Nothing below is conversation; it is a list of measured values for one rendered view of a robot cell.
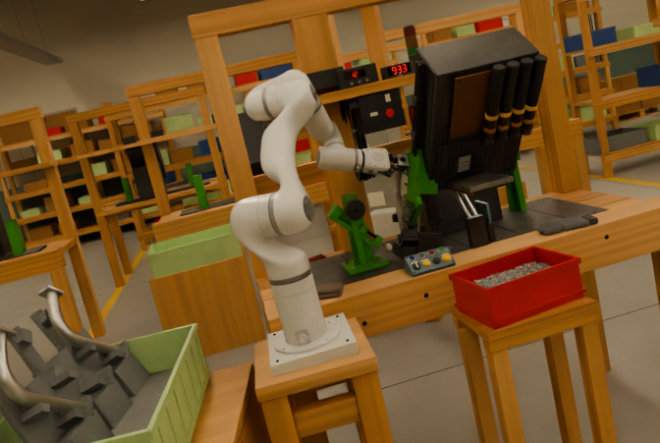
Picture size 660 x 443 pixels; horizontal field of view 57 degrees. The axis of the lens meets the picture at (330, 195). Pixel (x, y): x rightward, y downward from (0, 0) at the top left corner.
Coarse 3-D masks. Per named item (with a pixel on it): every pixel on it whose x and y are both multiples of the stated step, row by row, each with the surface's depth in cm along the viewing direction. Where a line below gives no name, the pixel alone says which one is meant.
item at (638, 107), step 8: (616, 80) 1098; (624, 80) 1102; (632, 80) 1106; (616, 88) 1100; (624, 88) 1104; (656, 96) 1074; (632, 104) 1065; (640, 104) 1072; (648, 104) 1071; (656, 104) 1075; (608, 112) 1070; (616, 112) 1059; (624, 112) 1063; (632, 112) 1065; (640, 112) 1068; (648, 112) 1112; (656, 112) 1075; (624, 120) 1069
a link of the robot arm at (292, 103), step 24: (288, 96) 176; (312, 96) 177; (288, 120) 173; (264, 144) 171; (288, 144) 171; (264, 168) 169; (288, 168) 165; (288, 192) 158; (288, 216) 156; (312, 216) 161
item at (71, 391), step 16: (16, 336) 145; (32, 352) 147; (64, 352) 158; (32, 368) 145; (48, 368) 149; (64, 368) 154; (80, 368) 160; (48, 384) 146; (112, 384) 159; (96, 400) 150; (112, 400) 155; (128, 400) 161; (112, 416) 152
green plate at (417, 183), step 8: (416, 152) 217; (416, 160) 217; (408, 168) 226; (416, 168) 217; (424, 168) 217; (408, 176) 226; (416, 176) 217; (424, 176) 218; (408, 184) 226; (416, 184) 217; (424, 184) 218; (432, 184) 219; (408, 192) 226; (416, 192) 217; (424, 192) 218; (432, 192) 219; (408, 200) 226
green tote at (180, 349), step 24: (144, 336) 180; (168, 336) 180; (192, 336) 172; (144, 360) 180; (168, 360) 181; (192, 360) 167; (168, 384) 141; (192, 384) 160; (168, 408) 136; (192, 408) 156; (0, 432) 140; (144, 432) 120; (168, 432) 132; (192, 432) 151
